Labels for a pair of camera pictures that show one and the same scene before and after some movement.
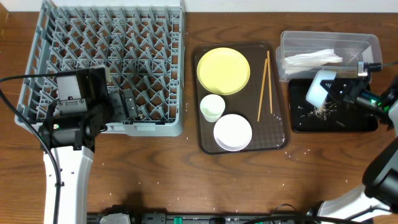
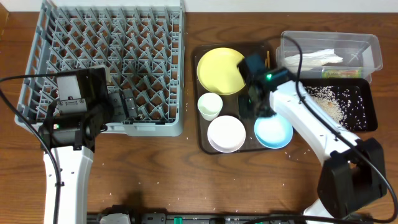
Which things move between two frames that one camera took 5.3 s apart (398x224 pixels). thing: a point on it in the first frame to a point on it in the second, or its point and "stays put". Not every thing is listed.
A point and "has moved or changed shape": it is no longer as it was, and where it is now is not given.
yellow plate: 223,71 stays put
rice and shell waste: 323,111 has moved or changed shape
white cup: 212,106 stays put
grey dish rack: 142,43 stays put
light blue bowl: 316,94 to 273,132
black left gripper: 109,101 stays put
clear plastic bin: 301,54 stays put
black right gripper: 350,93 to 244,111
